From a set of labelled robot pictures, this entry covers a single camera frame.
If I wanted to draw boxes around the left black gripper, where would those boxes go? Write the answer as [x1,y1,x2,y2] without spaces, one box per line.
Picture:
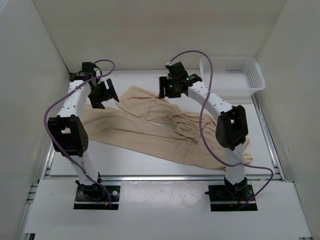
[88,78,120,110]

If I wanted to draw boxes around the beige trousers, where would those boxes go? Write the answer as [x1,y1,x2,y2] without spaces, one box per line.
[81,85,255,171]

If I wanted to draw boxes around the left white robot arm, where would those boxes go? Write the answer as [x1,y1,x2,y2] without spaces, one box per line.
[45,71,119,202]

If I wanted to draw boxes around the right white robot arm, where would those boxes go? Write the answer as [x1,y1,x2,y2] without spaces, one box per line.
[159,62,248,200]

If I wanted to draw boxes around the white plastic basket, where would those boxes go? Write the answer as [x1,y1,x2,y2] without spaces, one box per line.
[199,56,266,99]

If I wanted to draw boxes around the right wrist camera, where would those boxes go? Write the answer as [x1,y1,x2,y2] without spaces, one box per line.
[165,61,173,69]

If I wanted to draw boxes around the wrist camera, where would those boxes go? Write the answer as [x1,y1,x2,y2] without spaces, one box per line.
[165,61,173,69]
[81,62,102,76]

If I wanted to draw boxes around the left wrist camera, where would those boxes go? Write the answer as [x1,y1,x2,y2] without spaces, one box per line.
[81,62,102,76]

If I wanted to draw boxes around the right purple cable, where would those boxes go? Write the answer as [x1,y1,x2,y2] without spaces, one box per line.
[167,50,274,208]

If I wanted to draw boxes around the purple cable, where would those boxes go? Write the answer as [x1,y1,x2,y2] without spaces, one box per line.
[167,50,274,208]
[43,59,116,208]

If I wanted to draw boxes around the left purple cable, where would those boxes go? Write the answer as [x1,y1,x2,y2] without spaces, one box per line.
[43,59,116,208]

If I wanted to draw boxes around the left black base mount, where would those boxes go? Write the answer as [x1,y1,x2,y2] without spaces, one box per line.
[73,180,121,210]

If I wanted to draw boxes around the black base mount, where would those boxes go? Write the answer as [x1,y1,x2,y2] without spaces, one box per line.
[205,184,258,212]
[73,180,121,210]

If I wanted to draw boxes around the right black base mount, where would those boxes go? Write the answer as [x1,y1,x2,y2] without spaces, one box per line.
[205,184,258,212]

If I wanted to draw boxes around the aluminium frame rail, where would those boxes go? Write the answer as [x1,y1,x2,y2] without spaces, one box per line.
[14,72,313,240]

